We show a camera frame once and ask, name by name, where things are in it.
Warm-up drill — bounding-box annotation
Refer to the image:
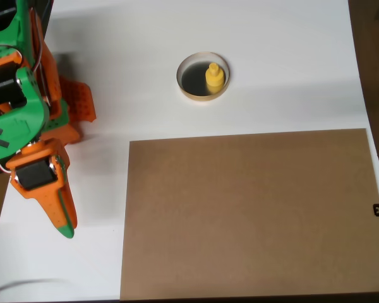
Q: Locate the small yellow plastic piece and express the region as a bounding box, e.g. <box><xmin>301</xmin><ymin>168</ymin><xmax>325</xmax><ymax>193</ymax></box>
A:
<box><xmin>205</xmin><ymin>62</ymin><xmax>224</xmax><ymax>95</ymax></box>

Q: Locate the orange robot base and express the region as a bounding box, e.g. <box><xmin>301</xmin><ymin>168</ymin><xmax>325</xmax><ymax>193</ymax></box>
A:
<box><xmin>40</xmin><ymin>74</ymin><xmax>97</xmax><ymax>146</ymax></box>

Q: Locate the round dish with dark bottom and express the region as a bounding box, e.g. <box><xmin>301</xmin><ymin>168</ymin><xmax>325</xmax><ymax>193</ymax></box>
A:
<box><xmin>176</xmin><ymin>51</ymin><xmax>231</xmax><ymax>102</ymax></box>

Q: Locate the brown rectangular board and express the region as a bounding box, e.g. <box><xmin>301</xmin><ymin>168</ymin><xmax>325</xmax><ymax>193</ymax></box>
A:
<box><xmin>119</xmin><ymin>128</ymin><xmax>379</xmax><ymax>301</ymax></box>

